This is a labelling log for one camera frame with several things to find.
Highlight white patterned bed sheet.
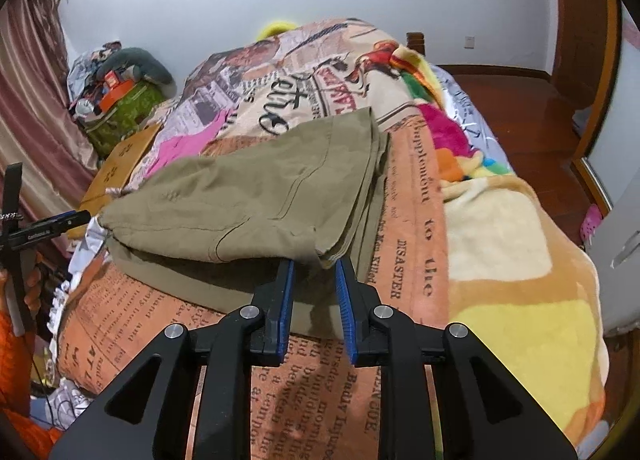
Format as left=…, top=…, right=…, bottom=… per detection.
left=432, top=64, right=516, bottom=176

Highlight white cabinet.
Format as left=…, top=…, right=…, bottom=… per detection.
left=585, top=197, right=640, bottom=337

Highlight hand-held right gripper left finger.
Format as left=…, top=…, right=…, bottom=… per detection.
left=47, top=257, right=296, bottom=460

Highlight wooden lap desk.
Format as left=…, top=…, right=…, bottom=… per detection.
left=80, top=123, right=164, bottom=227

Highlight colourful fleece blanket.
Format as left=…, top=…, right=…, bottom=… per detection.
left=390, top=43, right=608, bottom=446

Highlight white crumpled cloth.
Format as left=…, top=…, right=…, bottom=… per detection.
left=66, top=217, right=109, bottom=292

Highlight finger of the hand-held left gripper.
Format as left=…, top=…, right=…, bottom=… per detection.
left=49, top=209, right=94, bottom=233

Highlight pink cloth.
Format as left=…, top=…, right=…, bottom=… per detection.
left=157, top=110, right=237, bottom=167

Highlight person's orange clothing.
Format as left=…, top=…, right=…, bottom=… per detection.
left=0, top=310, right=64, bottom=460

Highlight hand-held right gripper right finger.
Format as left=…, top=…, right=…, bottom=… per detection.
left=335, top=259, right=582, bottom=460

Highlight striped pink curtain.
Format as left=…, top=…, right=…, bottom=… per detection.
left=0, top=0, right=101, bottom=241

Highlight pile of mixed clutter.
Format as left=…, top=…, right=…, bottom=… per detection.
left=67, top=42, right=123, bottom=117

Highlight grey plush toy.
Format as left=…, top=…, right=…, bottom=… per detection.
left=102, top=47, right=177, bottom=87

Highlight yellow foam tube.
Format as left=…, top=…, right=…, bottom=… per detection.
left=257, top=18, right=299, bottom=39

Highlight green patterned storage bag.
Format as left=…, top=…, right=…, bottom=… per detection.
left=82, top=80, right=167, bottom=159

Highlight pink slipper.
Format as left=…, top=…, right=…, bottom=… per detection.
left=581, top=204, right=604, bottom=242

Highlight olive green pants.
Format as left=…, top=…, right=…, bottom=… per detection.
left=92, top=108, right=392, bottom=341

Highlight newspaper print blanket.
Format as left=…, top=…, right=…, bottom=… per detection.
left=55, top=18, right=451, bottom=460

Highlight wooden framed door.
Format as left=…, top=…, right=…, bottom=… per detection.
left=571, top=3, right=640, bottom=213

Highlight orange box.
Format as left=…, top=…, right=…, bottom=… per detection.
left=97, top=71, right=137, bottom=112

